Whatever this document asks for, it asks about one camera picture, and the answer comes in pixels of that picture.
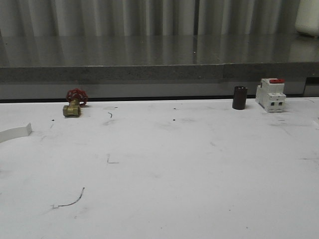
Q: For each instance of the white half pipe clamp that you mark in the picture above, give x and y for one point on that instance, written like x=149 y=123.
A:
x=16 y=132

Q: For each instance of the dark brown cylinder coupling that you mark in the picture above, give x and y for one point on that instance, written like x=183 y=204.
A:
x=239 y=97

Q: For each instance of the brass valve red handwheel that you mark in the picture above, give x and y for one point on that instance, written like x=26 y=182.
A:
x=77 y=99

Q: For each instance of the grey stone countertop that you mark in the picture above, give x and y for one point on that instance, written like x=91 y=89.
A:
x=205 y=58

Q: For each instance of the white rice cooker appliance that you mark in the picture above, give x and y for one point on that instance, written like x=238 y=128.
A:
x=307 y=20

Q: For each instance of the white circuit breaker red switch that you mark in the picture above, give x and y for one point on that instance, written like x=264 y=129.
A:
x=270 y=95

